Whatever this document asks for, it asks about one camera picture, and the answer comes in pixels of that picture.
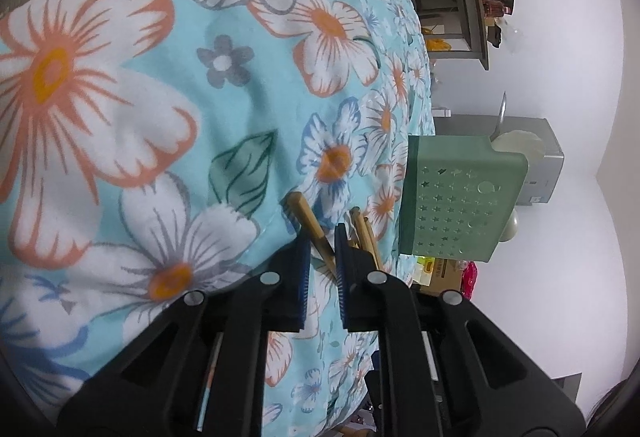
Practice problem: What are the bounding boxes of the slim metal spoon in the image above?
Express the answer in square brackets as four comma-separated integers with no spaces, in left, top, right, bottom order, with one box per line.
[492,91,508,138]

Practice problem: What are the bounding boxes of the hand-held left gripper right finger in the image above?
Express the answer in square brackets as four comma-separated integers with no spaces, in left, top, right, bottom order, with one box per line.
[334,223,586,437]

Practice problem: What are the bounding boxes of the floral light blue blanket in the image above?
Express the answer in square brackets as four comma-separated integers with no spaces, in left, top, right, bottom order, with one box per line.
[0,0,436,437]

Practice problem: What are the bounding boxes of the white and green rice bag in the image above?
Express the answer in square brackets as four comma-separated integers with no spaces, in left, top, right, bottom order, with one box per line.
[412,256,436,285]

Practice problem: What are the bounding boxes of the bamboo chopstick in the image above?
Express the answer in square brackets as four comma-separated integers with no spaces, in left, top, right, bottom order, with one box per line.
[286,192,337,279]
[349,208,368,250]
[361,216,385,272]

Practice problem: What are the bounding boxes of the green plastic utensil holder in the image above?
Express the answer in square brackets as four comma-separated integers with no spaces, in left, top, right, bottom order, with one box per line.
[398,134,530,264]

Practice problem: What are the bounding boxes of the white scalloped rice spoon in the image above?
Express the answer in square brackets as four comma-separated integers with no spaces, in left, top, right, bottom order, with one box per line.
[492,129,546,155]

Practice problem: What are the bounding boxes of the large cardboard box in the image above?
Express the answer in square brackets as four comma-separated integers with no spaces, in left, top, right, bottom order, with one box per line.
[425,257,463,295]

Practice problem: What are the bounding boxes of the pink plastic bag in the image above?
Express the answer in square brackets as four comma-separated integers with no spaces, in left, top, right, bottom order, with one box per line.
[459,261,478,300]

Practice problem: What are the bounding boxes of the white plastic ladle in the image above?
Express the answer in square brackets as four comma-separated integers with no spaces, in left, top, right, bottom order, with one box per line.
[497,209,519,243]

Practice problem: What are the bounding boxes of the silver refrigerator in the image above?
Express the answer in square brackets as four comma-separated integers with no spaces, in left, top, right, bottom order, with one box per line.
[434,117,565,208]

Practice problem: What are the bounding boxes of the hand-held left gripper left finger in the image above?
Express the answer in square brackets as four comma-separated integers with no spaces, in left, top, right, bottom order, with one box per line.
[57,232,313,437]

